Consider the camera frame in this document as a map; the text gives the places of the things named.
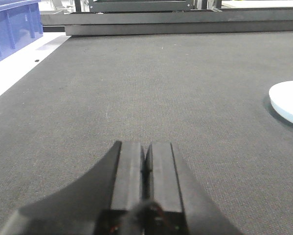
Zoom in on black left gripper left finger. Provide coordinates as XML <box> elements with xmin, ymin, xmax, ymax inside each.
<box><xmin>0</xmin><ymin>141</ymin><xmax>144</xmax><ymax>235</ymax></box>

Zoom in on dark grey table mat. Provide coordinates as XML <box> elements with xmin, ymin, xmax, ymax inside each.
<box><xmin>0</xmin><ymin>32</ymin><xmax>293</xmax><ymax>235</ymax></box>

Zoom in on blue plastic crate on table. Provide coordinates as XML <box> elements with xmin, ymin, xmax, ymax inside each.
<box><xmin>0</xmin><ymin>0</ymin><xmax>43</xmax><ymax>61</ymax></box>

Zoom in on black equipment box behind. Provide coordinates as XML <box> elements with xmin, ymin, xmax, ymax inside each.
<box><xmin>89</xmin><ymin>0</ymin><xmax>194</xmax><ymax>13</ymax></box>

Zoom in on light blue round tray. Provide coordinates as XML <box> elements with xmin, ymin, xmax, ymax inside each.
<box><xmin>269</xmin><ymin>81</ymin><xmax>293</xmax><ymax>124</ymax></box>

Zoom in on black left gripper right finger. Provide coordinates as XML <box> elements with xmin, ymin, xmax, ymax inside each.
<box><xmin>144</xmin><ymin>142</ymin><xmax>241</xmax><ymax>235</ymax></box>

